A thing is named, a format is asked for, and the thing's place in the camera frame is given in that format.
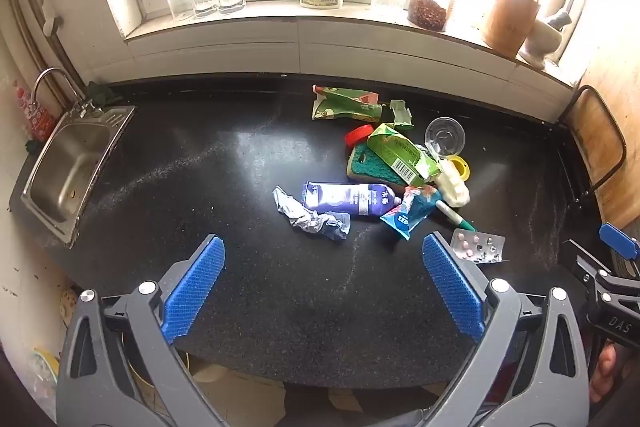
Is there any white tissue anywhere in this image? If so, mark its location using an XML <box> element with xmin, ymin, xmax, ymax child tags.
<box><xmin>432</xmin><ymin>167</ymin><xmax>472</xmax><ymax>208</ymax></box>

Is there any stainless steel sink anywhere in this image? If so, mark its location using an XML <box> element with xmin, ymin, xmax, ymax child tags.
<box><xmin>20</xmin><ymin>104</ymin><xmax>137</xmax><ymax>249</ymax></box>

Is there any person's right hand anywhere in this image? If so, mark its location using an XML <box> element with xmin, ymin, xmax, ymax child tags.
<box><xmin>590</xmin><ymin>346</ymin><xmax>626</xmax><ymax>403</ymax></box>

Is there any red dish soap bottle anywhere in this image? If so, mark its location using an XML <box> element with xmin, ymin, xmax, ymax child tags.
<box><xmin>14</xmin><ymin>79</ymin><xmax>56</xmax><ymax>142</ymax></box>

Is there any floral lidded crock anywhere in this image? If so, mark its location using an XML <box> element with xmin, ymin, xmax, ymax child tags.
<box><xmin>60</xmin><ymin>289</ymin><xmax>81</xmax><ymax>320</ymax></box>

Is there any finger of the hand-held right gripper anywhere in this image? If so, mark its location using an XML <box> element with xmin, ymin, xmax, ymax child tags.
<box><xmin>600</xmin><ymin>223</ymin><xmax>640</xmax><ymax>278</ymax></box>
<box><xmin>560</xmin><ymin>239</ymin><xmax>640</xmax><ymax>303</ymax></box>

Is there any white stone mortar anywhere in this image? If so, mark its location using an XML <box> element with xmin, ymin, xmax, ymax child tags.
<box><xmin>517</xmin><ymin>19</ymin><xmax>563</xmax><ymax>70</ymax></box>

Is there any chrome faucet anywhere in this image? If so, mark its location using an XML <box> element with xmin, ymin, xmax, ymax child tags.
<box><xmin>32</xmin><ymin>67</ymin><xmax>101</xmax><ymax>118</ymax></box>

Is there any white and green pen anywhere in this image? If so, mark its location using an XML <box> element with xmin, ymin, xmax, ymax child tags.
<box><xmin>435</xmin><ymin>199</ymin><xmax>478</xmax><ymax>233</ymax></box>

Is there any red bottle cap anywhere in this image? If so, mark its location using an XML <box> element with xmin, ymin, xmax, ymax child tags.
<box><xmin>345</xmin><ymin>124</ymin><xmax>376</xmax><ymax>148</ymax></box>

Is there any pale green carton scrap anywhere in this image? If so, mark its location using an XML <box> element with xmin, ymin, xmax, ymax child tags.
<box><xmin>389</xmin><ymin>99</ymin><xmax>417</xmax><ymax>128</ymax></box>

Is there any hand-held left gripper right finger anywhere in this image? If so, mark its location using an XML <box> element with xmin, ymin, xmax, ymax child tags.
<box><xmin>421</xmin><ymin>232</ymin><xmax>591</xmax><ymax>427</ymax></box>

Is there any green snack packet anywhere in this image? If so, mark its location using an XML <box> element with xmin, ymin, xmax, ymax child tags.
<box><xmin>311</xmin><ymin>84</ymin><xmax>383</xmax><ymax>122</ymax></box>

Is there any blue snack wrapper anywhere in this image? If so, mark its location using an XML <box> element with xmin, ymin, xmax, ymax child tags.
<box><xmin>380</xmin><ymin>186</ymin><xmax>443</xmax><ymax>240</ymax></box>

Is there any silver pill blister pack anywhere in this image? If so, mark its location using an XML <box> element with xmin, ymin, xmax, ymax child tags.
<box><xmin>450</xmin><ymin>228</ymin><xmax>506</xmax><ymax>264</ymax></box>

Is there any green drink carton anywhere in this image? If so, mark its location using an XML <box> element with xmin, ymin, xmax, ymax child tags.
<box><xmin>366</xmin><ymin>122</ymin><xmax>443</xmax><ymax>186</ymax></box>

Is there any blue and white pouch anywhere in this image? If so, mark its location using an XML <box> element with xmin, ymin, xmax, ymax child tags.
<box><xmin>301</xmin><ymin>180</ymin><xmax>403</xmax><ymax>219</ymax></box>

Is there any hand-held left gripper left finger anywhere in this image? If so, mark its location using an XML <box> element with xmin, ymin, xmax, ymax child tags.
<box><xmin>56</xmin><ymin>234</ymin><xmax>228</xmax><ymax>427</ymax></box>

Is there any wooden board with black frame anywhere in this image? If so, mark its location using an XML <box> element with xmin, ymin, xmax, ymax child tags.
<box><xmin>557</xmin><ymin>84</ymin><xmax>628</xmax><ymax>202</ymax></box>

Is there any silver foil wrapper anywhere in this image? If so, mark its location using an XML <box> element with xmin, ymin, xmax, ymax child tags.
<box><xmin>272</xmin><ymin>186</ymin><xmax>352</xmax><ymax>242</ymax></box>

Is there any green sponge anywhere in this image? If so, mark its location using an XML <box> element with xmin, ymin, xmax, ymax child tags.
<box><xmin>347</xmin><ymin>143</ymin><xmax>408</xmax><ymax>188</ymax></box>

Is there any dark green cloth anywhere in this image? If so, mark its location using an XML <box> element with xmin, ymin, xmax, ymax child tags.
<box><xmin>87</xmin><ymin>82</ymin><xmax>126</xmax><ymax>105</ymax></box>

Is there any yellow plastic spool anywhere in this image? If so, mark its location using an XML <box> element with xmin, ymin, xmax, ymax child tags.
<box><xmin>442</xmin><ymin>154</ymin><xmax>471</xmax><ymax>182</ymax></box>

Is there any clear plastic cup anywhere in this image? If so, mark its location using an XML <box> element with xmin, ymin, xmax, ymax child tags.
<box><xmin>424</xmin><ymin>117</ymin><xmax>466</xmax><ymax>158</ymax></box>

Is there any wooden utensil holder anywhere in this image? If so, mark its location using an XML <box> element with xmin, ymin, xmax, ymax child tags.
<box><xmin>481</xmin><ymin>0</ymin><xmax>542</xmax><ymax>59</ymax></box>

